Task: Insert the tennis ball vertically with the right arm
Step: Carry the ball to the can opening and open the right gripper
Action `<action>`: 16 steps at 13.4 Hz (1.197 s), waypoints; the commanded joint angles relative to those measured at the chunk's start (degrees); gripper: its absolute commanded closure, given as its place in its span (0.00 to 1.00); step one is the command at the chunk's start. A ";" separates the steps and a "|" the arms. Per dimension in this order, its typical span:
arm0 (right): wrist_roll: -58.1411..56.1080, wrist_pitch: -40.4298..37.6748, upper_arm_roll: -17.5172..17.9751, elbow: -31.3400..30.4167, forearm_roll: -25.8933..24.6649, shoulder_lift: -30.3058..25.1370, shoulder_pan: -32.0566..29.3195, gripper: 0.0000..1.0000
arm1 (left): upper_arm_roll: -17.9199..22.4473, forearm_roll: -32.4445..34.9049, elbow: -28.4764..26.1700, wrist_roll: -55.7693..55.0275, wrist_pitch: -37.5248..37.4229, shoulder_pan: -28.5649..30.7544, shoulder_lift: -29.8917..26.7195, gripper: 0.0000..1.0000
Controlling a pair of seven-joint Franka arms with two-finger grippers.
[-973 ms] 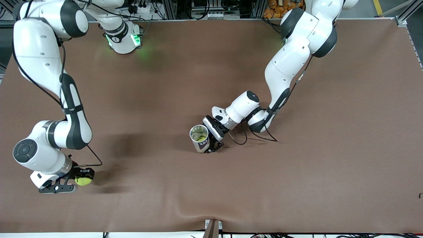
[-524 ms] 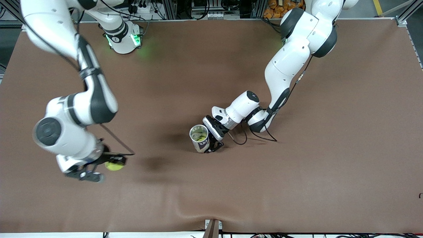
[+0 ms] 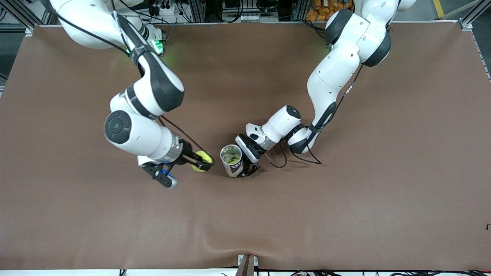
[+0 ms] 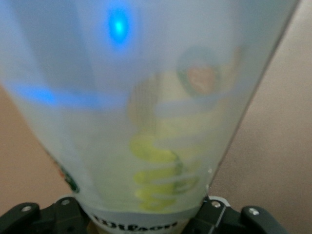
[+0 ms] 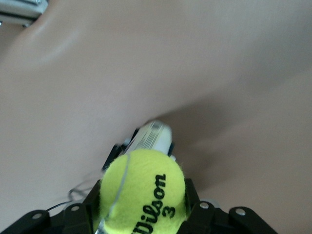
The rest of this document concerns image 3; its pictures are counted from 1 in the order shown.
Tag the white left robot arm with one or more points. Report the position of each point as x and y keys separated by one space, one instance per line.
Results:
x=337 y=73

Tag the aluminium frame profile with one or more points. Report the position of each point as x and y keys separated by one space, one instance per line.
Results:
x=473 y=13

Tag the brown table mat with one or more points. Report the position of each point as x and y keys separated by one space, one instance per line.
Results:
x=245 y=214

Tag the aluminium frame post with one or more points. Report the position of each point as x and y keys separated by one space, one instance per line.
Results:
x=300 y=10
x=196 y=10

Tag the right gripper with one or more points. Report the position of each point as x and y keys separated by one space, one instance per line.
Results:
x=187 y=150

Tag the grey electronics box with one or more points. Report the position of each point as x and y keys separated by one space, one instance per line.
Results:
x=243 y=11

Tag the yellow tennis ball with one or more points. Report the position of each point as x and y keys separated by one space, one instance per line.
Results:
x=230 y=157
x=203 y=156

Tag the orange snack bag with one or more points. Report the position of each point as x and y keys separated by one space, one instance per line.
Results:
x=320 y=11

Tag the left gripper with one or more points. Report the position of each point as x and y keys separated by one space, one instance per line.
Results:
x=251 y=167

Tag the clear tennis ball can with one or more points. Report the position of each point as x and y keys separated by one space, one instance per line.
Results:
x=234 y=168

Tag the white power strip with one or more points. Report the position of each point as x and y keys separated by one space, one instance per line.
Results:
x=163 y=8

